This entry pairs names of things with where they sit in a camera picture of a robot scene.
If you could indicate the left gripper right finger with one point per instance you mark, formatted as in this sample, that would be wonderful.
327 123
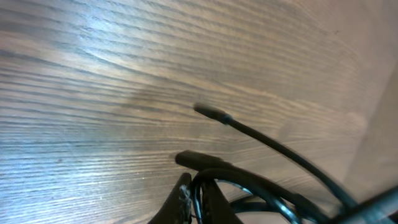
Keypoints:
215 208

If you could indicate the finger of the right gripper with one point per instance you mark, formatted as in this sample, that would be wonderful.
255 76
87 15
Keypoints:
381 209

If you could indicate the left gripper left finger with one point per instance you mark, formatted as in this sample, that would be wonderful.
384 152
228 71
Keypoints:
177 207

